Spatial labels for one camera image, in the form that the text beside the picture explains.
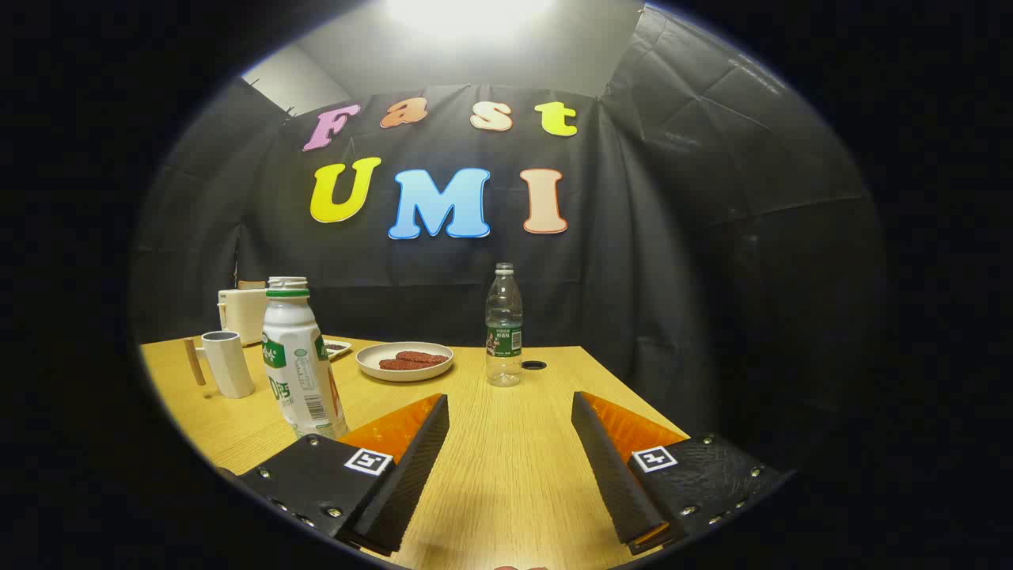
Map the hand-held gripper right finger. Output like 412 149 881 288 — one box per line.
571 390 795 557

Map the clear plastic water bottle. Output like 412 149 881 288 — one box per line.
484 262 524 388

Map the white round plate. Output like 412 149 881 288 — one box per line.
355 341 455 383

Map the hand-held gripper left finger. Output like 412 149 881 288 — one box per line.
236 393 450 557

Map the white juice bottle green label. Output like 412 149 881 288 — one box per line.
261 276 349 441

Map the white cup wooden handle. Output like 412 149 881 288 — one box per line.
184 330 256 399

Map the wooden table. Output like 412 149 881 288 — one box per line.
139 336 689 570

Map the cream toaster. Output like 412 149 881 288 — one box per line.
218 287 270 347

